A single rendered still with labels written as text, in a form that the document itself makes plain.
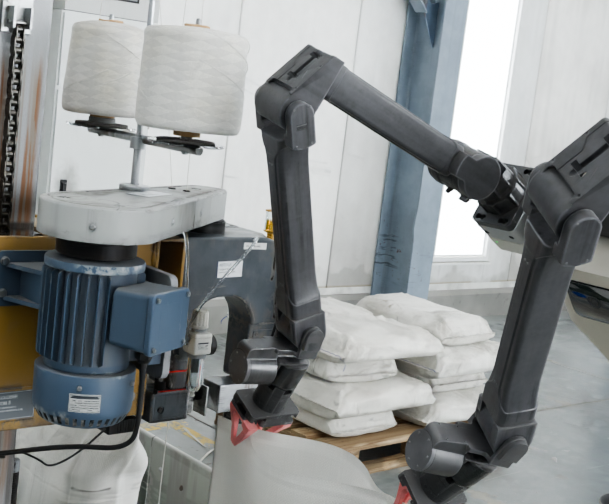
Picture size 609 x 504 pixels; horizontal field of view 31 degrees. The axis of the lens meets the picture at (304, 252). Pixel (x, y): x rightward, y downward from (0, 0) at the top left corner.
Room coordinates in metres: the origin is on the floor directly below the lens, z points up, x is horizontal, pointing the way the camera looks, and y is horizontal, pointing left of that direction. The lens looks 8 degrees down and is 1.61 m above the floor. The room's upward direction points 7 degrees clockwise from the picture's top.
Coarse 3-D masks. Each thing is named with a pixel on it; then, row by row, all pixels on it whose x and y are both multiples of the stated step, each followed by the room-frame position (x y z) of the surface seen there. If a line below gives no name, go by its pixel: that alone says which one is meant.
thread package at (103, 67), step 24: (96, 24) 1.86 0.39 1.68; (120, 24) 1.88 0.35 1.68; (72, 48) 1.87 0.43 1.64; (96, 48) 1.85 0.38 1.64; (120, 48) 1.86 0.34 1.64; (72, 72) 1.86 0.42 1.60; (96, 72) 1.85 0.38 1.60; (120, 72) 1.86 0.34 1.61; (72, 96) 1.86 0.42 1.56; (96, 96) 1.84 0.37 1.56; (120, 96) 1.86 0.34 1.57
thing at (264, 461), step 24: (216, 432) 1.87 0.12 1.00; (240, 432) 1.82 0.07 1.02; (264, 432) 1.82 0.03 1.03; (216, 456) 1.87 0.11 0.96; (240, 456) 1.82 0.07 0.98; (264, 456) 1.82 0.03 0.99; (288, 456) 1.81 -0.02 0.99; (312, 456) 1.80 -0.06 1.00; (336, 456) 1.78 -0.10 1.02; (216, 480) 1.86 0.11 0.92; (240, 480) 1.80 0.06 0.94; (264, 480) 1.66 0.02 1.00; (288, 480) 1.63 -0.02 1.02; (312, 480) 1.61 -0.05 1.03; (336, 480) 1.77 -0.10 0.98; (360, 480) 1.71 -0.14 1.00
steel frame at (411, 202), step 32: (416, 0) 7.64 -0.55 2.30; (448, 0) 7.60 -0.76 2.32; (416, 32) 7.91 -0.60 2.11; (448, 32) 7.63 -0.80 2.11; (416, 64) 7.89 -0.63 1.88; (448, 64) 7.66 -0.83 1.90; (416, 96) 7.86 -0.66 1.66; (448, 96) 7.69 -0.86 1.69; (448, 128) 7.72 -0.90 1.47; (416, 160) 7.80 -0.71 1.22; (384, 192) 7.85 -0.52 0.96; (416, 192) 7.76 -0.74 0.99; (384, 224) 7.87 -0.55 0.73; (416, 224) 7.61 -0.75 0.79; (384, 256) 7.90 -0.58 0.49; (416, 256) 7.62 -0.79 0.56; (384, 288) 7.91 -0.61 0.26; (416, 288) 7.65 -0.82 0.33
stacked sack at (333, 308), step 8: (328, 304) 5.16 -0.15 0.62; (336, 304) 5.20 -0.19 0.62; (344, 304) 5.22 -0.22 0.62; (352, 304) 5.23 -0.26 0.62; (328, 312) 5.00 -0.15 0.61; (336, 312) 5.01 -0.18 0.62; (344, 312) 5.03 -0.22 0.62; (352, 312) 5.07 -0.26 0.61; (360, 312) 5.13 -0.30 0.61; (368, 312) 5.15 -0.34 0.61
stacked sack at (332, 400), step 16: (304, 384) 4.64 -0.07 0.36; (320, 384) 4.59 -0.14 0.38; (336, 384) 4.61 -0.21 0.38; (352, 384) 4.66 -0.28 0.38; (368, 384) 4.70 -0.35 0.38; (384, 384) 4.71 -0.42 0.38; (400, 384) 4.76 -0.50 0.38; (416, 384) 4.82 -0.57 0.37; (304, 400) 4.60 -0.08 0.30; (320, 400) 4.54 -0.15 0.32; (336, 400) 4.49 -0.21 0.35; (352, 400) 4.50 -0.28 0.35; (368, 400) 4.56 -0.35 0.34; (384, 400) 4.63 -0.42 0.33; (400, 400) 4.70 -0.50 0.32; (416, 400) 4.77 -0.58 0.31; (432, 400) 4.86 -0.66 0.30; (320, 416) 4.54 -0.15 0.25; (336, 416) 4.46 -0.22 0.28; (352, 416) 4.53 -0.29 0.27
